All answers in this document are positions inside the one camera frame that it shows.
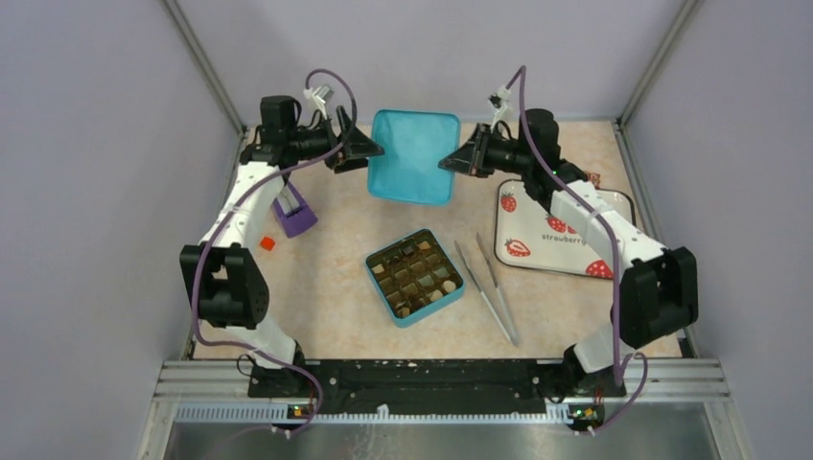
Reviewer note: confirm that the teal chocolate box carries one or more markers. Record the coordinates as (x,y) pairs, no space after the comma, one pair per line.
(415,277)

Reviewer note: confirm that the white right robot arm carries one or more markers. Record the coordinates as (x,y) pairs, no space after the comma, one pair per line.
(606,321)

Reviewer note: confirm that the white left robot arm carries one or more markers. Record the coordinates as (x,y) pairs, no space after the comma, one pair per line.
(229,295)

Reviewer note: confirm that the purple box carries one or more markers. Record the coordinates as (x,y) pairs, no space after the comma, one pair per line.
(293,212)

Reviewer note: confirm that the metal frame rail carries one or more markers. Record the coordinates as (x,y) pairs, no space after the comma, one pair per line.
(216,391)

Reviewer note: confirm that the strawberry print tray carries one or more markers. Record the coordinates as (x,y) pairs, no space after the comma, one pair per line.
(540,235)

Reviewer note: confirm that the metal tongs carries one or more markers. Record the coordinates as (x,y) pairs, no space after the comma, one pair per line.
(489,288)

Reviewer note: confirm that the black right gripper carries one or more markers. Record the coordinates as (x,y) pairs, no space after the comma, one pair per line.
(472,157)

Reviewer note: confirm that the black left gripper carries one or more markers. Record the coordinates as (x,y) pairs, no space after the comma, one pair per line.
(354,155)

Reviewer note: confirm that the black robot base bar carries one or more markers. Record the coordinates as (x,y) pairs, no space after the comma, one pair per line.
(429,387)

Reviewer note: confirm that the small orange cube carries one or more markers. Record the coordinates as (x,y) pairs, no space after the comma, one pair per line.
(267,243)

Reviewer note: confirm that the teal box lid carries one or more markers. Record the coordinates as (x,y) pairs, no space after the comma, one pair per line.
(414,142)

